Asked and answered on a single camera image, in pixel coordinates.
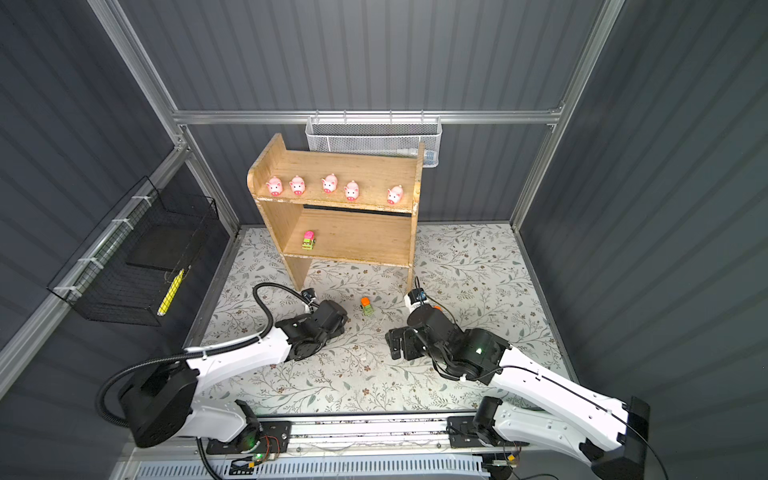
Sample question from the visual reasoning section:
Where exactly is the orange green mixer truck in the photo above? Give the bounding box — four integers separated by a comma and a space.
360, 297, 374, 315

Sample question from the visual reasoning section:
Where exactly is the pink pig toy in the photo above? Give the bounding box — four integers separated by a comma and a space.
387, 185, 404, 205
344, 181, 360, 202
266, 176, 284, 197
321, 173, 338, 194
289, 175, 306, 196

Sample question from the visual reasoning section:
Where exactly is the pink pig toy front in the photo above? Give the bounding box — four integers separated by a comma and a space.
321, 173, 338, 194

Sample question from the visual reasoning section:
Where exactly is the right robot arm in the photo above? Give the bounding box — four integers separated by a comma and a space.
385, 304, 653, 479

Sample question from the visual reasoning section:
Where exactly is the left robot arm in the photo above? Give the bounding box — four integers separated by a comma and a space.
94, 283, 348, 453

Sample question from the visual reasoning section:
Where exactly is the wooden two-tier shelf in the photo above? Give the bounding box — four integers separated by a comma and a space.
247, 134, 424, 291

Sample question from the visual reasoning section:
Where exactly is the white vented cover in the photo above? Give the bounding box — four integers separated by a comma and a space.
134, 454, 490, 480

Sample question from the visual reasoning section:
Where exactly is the yellow corn toy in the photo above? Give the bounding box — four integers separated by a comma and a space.
157, 269, 186, 317

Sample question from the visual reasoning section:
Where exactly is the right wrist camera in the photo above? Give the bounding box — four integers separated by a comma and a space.
404, 288, 427, 312

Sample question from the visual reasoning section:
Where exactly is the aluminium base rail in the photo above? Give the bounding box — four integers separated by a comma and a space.
134, 403, 621, 461

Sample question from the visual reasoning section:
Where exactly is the black wire basket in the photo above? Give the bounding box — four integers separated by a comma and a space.
48, 177, 219, 327

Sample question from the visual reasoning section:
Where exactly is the white wire mesh basket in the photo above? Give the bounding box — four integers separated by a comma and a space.
305, 119, 443, 168

